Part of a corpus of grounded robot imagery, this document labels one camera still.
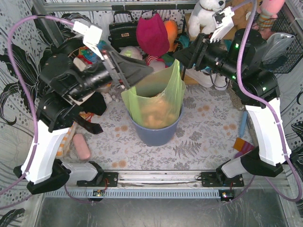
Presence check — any green trash bag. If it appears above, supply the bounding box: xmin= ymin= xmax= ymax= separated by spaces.
xmin=121 ymin=60 xmax=186 ymax=126

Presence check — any blue-grey trash bin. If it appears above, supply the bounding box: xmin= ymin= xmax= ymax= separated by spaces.
xmin=127 ymin=105 xmax=184 ymax=147

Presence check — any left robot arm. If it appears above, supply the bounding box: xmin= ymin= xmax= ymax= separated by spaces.
xmin=14 ymin=47 xmax=153 ymax=194

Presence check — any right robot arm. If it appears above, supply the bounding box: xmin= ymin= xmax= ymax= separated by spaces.
xmin=173 ymin=29 xmax=298 ymax=187

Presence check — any magenta cloth bag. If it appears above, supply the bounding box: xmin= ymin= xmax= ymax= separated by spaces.
xmin=136 ymin=13 xmax=169 ymax=57

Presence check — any white fluffy plush lamb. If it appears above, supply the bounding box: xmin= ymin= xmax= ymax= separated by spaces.
xmin=120 ymin=46 xmax=143 ymax=61

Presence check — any teal folded cloth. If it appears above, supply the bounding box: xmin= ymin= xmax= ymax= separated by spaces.
xmin=178 ymin=35 xmax=193 ymax=50

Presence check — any white plush dog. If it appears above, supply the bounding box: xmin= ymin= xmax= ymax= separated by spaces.
xmin=188 ymin=0 xmax=225 ymax=37

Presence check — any black leather handbag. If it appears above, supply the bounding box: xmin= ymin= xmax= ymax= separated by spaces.
xmin=108 ymin=11 xmax=139 ymax=52

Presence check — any pink white plush doll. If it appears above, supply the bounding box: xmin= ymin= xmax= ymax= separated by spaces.
xmin=145 ymin=55 xmax=167 ymax=72

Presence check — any orange plush toy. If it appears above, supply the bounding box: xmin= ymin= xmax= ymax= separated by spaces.
xmin=164 ymin=20 xmax=178 ymax=52

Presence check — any colourful printed cloth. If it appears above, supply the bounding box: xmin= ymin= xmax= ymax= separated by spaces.
xmin=77 ymin=46 xmax=100 ymax=65

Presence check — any white sneaker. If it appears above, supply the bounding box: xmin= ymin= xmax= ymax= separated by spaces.
xmin=214 ymin=73 xmax=229 ymax=91

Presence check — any brown teddy bear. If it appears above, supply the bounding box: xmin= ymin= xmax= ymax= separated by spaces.
xmin=223 ymin=0 xmax=252 ymax=40

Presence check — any crumpled brown paper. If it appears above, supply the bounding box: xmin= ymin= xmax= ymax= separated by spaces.
xmin=141 ymin=98 xmax=178 ymax=129

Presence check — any black hat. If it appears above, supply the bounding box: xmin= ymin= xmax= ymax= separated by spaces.
xmin=52 ymin=38 xmax=84 ymax=55

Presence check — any pink plush toy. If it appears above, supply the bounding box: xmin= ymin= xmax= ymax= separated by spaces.
xmin=257 ymin=0 xmax=285 ymax=28

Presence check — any silver foil pouch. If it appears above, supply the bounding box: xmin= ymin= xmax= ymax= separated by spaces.
xmin=262 ymin=33 xmax=295 ymax=61

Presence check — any pink glasses case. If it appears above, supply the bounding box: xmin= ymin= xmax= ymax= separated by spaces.
xmin=73 ymin=133 xmax=91 ymax=160

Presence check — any orange checked towel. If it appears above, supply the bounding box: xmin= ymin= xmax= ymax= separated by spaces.
xmin=56 ymin=122 xmax=78 ymax=158

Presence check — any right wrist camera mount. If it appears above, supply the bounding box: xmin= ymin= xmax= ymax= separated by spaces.
xmin=210 ymin=7 xmax=234 ymax=43

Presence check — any black wire basket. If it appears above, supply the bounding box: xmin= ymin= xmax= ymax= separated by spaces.
xmin=252 ymin=11 xmax=303 ymax=74

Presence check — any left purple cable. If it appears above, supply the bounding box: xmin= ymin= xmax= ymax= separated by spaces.
xmin=0 ymin=15 xmax=76 ymax=210

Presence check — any purple cable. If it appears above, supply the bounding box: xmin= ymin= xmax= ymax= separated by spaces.
xmin=0 ymin=15 xmax=76 ymax=210
xmin=231 ymin=0 xmax=303 ymax=202

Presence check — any metal mounting rail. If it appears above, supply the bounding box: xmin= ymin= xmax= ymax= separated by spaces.
xmin=68 ymin=169 xmax=289 ymax=201

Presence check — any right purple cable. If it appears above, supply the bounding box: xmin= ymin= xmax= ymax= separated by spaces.
xmin=231 ymin=0 xmax=303 ymax=202

